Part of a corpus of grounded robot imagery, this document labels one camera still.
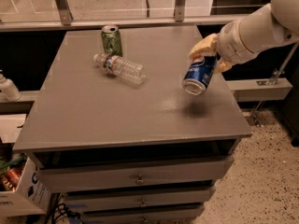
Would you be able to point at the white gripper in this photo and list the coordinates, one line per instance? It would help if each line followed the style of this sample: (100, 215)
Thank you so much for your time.
(230, 44)

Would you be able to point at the blue pepsi can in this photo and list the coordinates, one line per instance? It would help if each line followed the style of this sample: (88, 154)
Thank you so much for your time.
(199, 74)

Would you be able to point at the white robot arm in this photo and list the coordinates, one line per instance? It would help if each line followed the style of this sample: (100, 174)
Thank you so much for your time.
(276, 24)

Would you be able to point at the green soda can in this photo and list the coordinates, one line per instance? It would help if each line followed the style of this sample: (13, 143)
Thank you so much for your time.
(111, 39)

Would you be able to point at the orange can in box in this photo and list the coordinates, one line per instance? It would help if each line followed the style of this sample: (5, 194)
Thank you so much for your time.
(11, 178)

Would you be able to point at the clear plastic water bottle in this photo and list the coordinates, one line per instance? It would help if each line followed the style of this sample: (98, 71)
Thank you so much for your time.
(117, 66)

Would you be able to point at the grey drawer cabinet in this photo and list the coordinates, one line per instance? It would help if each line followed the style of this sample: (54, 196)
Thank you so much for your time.
(83, 118)

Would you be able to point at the bottom grey drawer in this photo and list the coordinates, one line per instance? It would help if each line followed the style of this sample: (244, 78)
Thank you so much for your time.
(143, 215)

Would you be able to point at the grey drawer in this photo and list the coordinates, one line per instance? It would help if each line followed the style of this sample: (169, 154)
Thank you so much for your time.
(139, 198)
(135, 174)
(143, 215)

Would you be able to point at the top grey drawer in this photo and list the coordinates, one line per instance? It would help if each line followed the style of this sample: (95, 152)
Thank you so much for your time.
(135, 174)

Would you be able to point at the middle grey drawer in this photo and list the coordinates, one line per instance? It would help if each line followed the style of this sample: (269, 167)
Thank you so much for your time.
(139, 198)

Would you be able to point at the white plastic bottle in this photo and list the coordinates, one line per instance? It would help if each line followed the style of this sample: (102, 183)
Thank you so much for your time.
(9, 89)

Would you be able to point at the white cardboard box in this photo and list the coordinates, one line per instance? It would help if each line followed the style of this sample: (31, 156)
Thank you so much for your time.
(30, 197)

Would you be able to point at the right metal bracket post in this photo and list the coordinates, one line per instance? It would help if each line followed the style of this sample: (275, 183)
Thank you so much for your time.
(273, 80)

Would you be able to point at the metal bracket post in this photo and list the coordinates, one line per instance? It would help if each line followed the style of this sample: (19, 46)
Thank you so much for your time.
(64, 12)
(273, 80)
(179, 10)

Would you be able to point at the middle metal bracket post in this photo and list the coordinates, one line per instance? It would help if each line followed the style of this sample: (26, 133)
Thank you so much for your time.
(179, 10)

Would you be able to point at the left metal bracket post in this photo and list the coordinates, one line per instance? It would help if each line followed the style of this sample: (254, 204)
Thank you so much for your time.
(64, 12)

